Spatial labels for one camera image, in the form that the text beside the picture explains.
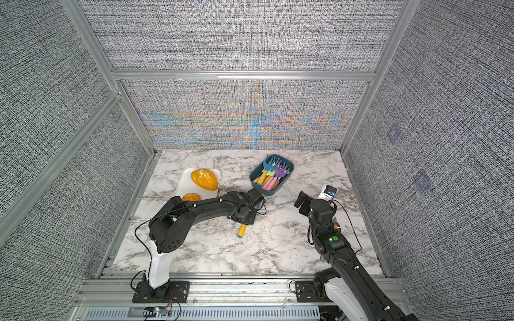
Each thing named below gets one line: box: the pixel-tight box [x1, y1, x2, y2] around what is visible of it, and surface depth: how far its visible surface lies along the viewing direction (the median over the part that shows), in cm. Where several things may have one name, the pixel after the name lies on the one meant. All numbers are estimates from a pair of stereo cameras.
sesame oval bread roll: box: [190, 168, 219, 192], surface depth 104 cm
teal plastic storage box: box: [248, 153, 296, 196], surface depth 107 cm
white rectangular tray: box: [174, 167, 222, 201], surface depth 106 cm
